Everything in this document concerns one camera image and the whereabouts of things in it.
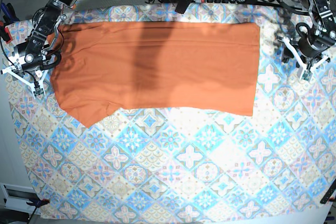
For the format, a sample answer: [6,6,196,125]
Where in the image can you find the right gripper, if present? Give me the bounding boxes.
[1,53,61,94]

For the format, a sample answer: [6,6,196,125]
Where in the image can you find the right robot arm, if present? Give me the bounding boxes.
[1,0,77,97]

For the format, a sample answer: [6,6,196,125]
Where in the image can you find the orange T-shirt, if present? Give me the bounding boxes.
[50,22,260,127]

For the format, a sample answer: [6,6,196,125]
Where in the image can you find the blue handled clamp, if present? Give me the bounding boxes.
[1,3,19,25]

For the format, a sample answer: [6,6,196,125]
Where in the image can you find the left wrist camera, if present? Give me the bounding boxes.
[298,68,312,82]

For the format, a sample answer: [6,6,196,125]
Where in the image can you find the red black clamp left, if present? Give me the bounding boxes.
[0,21,13,44]

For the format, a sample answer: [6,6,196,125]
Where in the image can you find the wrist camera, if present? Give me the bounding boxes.
[33,87,45,98]
[298,68,312,82]

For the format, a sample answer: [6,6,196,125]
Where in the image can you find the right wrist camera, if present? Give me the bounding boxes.
[33,87,45,98]

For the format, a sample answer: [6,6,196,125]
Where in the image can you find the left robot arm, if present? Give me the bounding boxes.
[276,0,335,81]

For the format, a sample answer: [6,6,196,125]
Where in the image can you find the orange black clamp bottom left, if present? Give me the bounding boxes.
[26,199,50,224]

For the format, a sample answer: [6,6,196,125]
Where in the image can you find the black clamp bottom right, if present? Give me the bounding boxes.
[320,185,335,205]

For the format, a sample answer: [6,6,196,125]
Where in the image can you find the patterned blue tile tablecloth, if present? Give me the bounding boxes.
[5,4,335,223]

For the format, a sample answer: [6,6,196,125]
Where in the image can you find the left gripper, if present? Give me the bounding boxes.
[277,34,331,76]

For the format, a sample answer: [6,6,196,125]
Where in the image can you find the white window frame rail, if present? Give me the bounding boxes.
[1,183,38,214]

